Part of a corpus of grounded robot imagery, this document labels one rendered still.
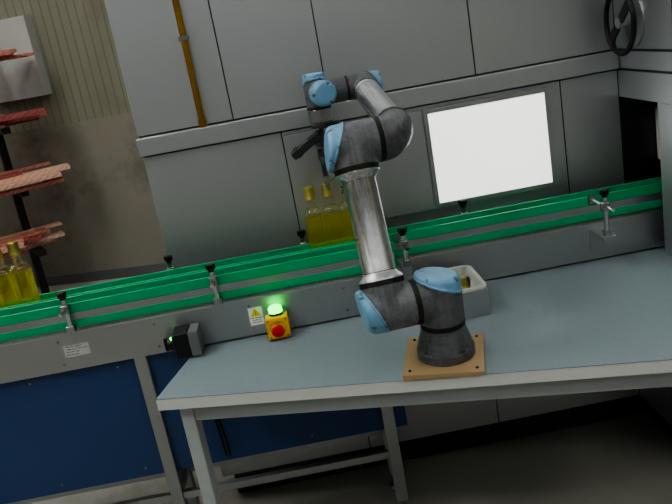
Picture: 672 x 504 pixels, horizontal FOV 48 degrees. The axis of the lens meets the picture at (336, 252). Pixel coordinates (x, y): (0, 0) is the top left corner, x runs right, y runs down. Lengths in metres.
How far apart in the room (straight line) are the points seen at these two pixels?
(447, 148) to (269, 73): 0.64
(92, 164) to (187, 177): 3.75
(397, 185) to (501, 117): 0.41
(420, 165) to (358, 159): 0.73
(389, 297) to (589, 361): 0.51
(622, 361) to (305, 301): 0.96
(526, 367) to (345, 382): 0.46
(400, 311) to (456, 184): 0.86
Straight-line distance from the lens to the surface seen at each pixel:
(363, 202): 1.87
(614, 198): 2.62
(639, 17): 2.58
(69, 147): 6.36
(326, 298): 2.35
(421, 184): 2.58
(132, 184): 6.19
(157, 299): 2.40
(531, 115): 2.65
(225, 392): 2.07
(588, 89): 2.74
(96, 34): 6.14
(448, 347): 1.93
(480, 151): 2.61
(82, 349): 2.48
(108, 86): 6.14
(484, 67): 2.62
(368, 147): 1.88
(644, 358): 1.95
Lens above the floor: 1.61
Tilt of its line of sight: 16 degrees down
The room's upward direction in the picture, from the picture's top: 10 degrees counter-clockwise
